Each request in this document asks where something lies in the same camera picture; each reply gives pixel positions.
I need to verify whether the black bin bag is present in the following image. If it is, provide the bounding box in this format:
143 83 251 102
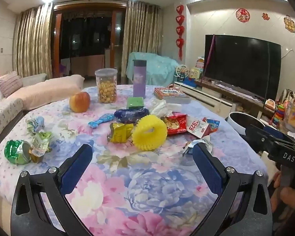
232 114 265 131

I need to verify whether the teal cloth cover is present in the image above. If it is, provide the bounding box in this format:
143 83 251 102
126 52 181 85

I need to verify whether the crushed green can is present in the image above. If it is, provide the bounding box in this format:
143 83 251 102
4 140 32 165

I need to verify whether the figure wall decoration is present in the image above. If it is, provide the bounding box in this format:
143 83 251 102
283 15 295 33

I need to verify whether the dark blue plastic wrapper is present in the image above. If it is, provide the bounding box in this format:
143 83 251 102
114 108 149 124

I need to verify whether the blue green wrapper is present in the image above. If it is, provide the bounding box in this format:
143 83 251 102
27 116 45 134

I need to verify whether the wooden sliding glass door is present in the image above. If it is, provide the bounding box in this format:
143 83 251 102
50 2 127 79

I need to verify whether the white television cabinet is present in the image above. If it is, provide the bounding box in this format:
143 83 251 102
173 79 276 126

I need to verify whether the striped pink pillow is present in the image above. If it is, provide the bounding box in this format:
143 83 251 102
0 71 24 98

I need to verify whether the light blue snack packet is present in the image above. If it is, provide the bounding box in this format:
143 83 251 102
88 113 113 128

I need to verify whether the gold curtain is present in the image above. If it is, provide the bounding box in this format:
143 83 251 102
122 0 163 85
13 4 54 80

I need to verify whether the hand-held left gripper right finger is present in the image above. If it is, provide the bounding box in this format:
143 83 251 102
192 142 273 236

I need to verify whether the yellow snack packet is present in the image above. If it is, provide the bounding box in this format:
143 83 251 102
108 122 134 143

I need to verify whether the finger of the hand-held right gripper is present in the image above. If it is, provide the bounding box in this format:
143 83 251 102
263 126 295 146
246 124 278 153

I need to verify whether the yellow spiky ring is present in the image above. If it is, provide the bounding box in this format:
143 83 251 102
132 115 168 151

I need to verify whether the white trash bin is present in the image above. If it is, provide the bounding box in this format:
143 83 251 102
227 111 266 136

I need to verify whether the white ferris wheel toy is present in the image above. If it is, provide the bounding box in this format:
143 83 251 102
175 65 189 83

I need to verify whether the white wall cable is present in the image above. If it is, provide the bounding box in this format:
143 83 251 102
281 49 295 60

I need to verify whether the white tissue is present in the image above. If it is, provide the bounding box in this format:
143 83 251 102
150 98 174 117

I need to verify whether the green small box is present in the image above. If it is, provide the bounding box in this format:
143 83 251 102
126 97 145 110

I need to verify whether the purple bottle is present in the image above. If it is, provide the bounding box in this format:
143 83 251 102
133 59 146 98

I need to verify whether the colourful toy house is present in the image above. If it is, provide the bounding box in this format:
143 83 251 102
194 56 205 69

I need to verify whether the red apple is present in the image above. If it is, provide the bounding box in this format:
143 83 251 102
69 91 91 113

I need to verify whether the yellow green toy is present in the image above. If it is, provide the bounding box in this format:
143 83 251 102
190 67 203 79

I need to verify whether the white red carton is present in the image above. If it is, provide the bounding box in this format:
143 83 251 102
186 117 211 138

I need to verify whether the red snack packet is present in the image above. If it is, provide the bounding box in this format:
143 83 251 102
161 113 188 136

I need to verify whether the person's right hand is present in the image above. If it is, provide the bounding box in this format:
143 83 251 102
272 170 295 196

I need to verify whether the silver foil wrapper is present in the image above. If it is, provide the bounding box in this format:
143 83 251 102
183 136 213 155

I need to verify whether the blue red small packet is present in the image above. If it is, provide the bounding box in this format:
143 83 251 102
203 117 220 133

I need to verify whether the floral covered sofa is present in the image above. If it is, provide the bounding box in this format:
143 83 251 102
0 71 85 153

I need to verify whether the stack of colourful books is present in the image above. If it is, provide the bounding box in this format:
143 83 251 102
154 87 191 104

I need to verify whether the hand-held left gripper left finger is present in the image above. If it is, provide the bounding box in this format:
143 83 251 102
11 143 94 236

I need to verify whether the rainbow stacking ring toy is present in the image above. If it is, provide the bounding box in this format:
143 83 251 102
272 104 286 128

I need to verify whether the round red wall decoration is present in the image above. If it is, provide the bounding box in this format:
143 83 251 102
235 8 250 23

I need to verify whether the clear jar of snack balls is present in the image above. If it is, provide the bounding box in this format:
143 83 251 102
95 68 118 104

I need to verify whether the red heart hanging decoration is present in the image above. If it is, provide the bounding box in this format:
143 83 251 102
176 4 185 62

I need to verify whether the black flat television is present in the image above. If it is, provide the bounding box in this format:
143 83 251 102
204 34 282 102

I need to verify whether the pink sofa blanket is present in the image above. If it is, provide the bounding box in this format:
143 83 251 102
6 75 85 110

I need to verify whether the green yellow wrapper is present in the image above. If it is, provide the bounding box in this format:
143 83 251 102
29 131 53 163

